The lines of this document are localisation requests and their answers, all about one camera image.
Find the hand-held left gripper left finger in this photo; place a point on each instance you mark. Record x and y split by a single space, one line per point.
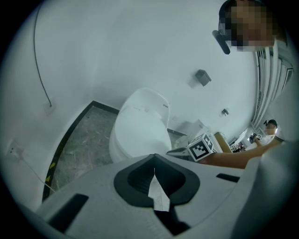
98 186

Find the small black wall holder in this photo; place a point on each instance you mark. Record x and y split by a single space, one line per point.
225 112

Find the black head-mounted camera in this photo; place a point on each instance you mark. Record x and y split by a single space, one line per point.
222 43

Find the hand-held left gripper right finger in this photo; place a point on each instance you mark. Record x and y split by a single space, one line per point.
210 193

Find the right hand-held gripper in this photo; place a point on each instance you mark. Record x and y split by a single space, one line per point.
198 151

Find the person's right forearm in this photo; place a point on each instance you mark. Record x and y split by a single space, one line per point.
229 159

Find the white wall socket with plug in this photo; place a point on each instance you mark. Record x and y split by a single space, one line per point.
15 149

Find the black baseboard strip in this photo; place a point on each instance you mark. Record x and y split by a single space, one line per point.
49 184

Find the brown cardboard box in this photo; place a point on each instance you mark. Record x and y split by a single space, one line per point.
224 144

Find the white toilet lid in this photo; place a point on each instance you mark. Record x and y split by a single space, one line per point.
140 135

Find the person's face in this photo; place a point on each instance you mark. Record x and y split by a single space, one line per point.
252 23

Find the white compact toilet body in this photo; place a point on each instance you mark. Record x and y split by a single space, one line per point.
144 100

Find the grey wall-mounted box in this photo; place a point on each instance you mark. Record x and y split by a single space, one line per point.
202 78

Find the person's cream grey shirt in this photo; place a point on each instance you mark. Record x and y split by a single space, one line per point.
275 186

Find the white ceiling pipes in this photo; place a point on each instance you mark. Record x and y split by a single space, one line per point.
268 81

